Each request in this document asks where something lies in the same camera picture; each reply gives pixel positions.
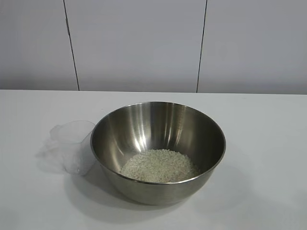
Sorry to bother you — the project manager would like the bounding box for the thin black hanging cord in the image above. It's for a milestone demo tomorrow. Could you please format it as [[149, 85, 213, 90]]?
[[62, 0, 81, 92], [196, 0, 209, 93]]

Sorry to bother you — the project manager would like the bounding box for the stainless steel mixing bowl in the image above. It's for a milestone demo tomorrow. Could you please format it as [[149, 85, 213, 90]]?
[[90, 102, 227, 206]]

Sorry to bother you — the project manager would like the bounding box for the white uncooked rice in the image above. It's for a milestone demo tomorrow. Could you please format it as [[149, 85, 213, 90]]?
[[119, 149, 201, 182]]

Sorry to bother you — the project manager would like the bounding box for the clear plastic measuring cup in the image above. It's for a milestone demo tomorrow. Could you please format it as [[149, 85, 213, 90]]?
[[35, 120, 96, 177]]

